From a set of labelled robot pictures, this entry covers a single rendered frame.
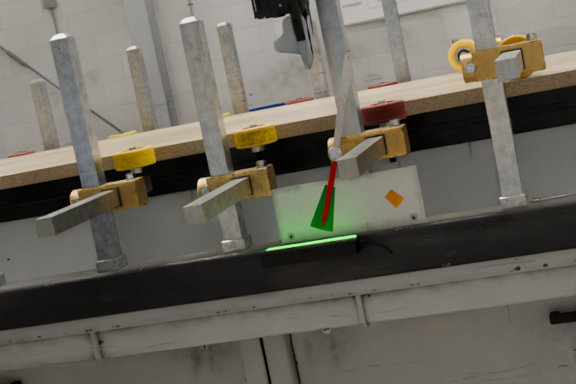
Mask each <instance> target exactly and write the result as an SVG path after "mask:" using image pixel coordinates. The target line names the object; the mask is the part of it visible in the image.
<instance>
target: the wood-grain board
mask: <svg viewBox="0 0 576 384"><path fill-rule="evenodd" d="M544 57H545V62H546V69H544V70H538V71H534V72H533V73H532V74H531V75H529V76H527V77H526V78H523V79H518V80H514V79H513V80H509V81H504V84H505V89H506V95H507V98H509V97H514V96H519V95H524V94H528V93H537V92H542V91H547V90H552V89H556V88H562V87H570V86H575V85H576V50H575V51H566V52H562V53H557V54H553V55H548V56H544ZM357 95H358V99H359V104H360V109H361V108H362V107H363V106H366V105H372V104H375V103H378V101H381V100H386V101H388V100H395V99H403V100H404V102H405V110H406V115H407V116H410V115H415V114H420V113H424V112H430V111H438V110H443V109H448V108H453V107H458V106H462V105H471V104H476V103H481V102H485V101H484V96H483V88H482V82H476V81H475V82H471V83H465V81H464V78H463V74H462V72H458V73H453V74H449V75H440V76H436V77H431V78H426V79H422V80H417V81H408V82H404V83H400V84H395V85H390V86H385V87H378V88H372V89H368V90H363V91H359V92H357ZM336 115H337V108H336V104H335V99H334V96H332V97H327V98H323V99H314V100H310V101H305V102H300V103H296V104H291V105H282V106H278V107H274V108H268V109H264V110H259V111H251V112H246V113H242V114H237V115H232V116H228V117H223V118H224V123H225V131H226V135H227V139H228V143H229V148H232V147H236V144H235V140H234V135H233V132H234V131H235V130H238V129H243V128H247V127H249V126H250V125H252V124H257V125H260V124H265V123H274V126H275V130H276V135H277V139H283V138H288V137H292V136H298V135H306V134H311V133H316V132H321V131H326V130H330V129H335V122H336ZM98 144H99V151H100V156H101V159H102V164H103V167H104V171H108V170H114V169H116V167H115V164H114V159H113V154H114V153H117V152H121V151H124V150H128V149H129V148H130V147H145V146H153V150H154V154H155V158H156V161H161V160H166V159H174V158H180V157H184V156H190V155H194V154H199V153H205V148H204V143H203V139H202V135H201V127H200V123H199V122H196V123H188V124H184V125H178V126H174V127H170V128H165V129H156V130H152V131H147V132H142V133H138V134H133V135H125V136H120V137H116V138H110V139H106V140H102V141H98ZM76 176H80V175H79V172H78V167H77V164H76V159H75V152H74V148H73V146H70V147H62V148H57V149H52V150H48V151H44V152H38V153H30V154H26V155H21V156H16V157H12V158H6V159H0V190H1V189H10V188H14V187H20V186H24V185H29V184H34V183H42V182H48V181H52V180H58V179H62V178H67V177H76Z"/></svg>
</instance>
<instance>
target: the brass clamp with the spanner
mask: <svg viewBox="0 0 576 384"><path fill-rule="evenodd" d="M382 135H383V138H384V142H385V147H386V151H387V152H386V153H385V154H384V155H383V156H382V157H381V158H380V159H388V158H393V157H398V156H404V155H407V154H408V153H409V152H410V151H411V146H410V142H409V137H408V133H407V128H406V124H405V123H403V124H401V125H400V126H397V127H392V128H390V127H389V126H388V127H383V128H378V129H370V130H365V131H364V132H362V133H360V134H355V135H346V136H342V137H341V142H340V146H341V147H342V148H343V150H344V155H345V154H346V153H348V152H350V150H352V149H353V148H354V147H356V146H357V145H358V144H360V143H361V142H363V141H364V140H366V139H368V138H372V137H377V136H382ZM333 138H334V137H333ZM333 138H329V140H328V142H327V147H328V150H329V149H330V148H331V147H333ZM378 160H379V159H378Z"/></svg>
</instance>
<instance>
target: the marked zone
mask: <svg viewBox="0 0 576 384"><path fill-rule="evenodd" d="M326 193H327V185H326V184H325V187H324V189H323V191H322V194H321V198H320V200H319V203H318V205H317V208H316V210H315V214H314V217H313V219H312V221H311V224H310V226H311V227H314V228H316V229H320V230H324V231H333V213H334V196H335V187H333V193H332V199H331V203H330V208H329V213H328V218H327V222H326V224H325V225H324V227H323V226H322V219H321V218H322V213H323V208H324V203H325V199H326Z"/></svg>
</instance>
